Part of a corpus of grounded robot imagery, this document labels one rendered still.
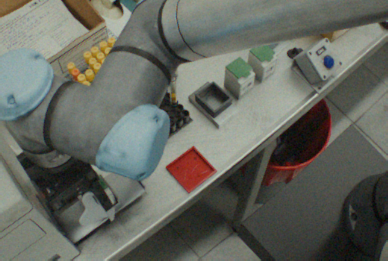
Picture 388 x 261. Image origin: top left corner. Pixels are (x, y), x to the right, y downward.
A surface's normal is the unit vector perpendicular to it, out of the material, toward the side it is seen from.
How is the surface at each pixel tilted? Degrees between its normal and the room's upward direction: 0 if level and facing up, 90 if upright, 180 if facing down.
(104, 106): 2
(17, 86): 0
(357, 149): 4
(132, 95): 37
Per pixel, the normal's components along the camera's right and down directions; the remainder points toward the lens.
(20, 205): 0.64, 0.65
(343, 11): -0.37, 0.81
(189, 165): 0.00, -0.51
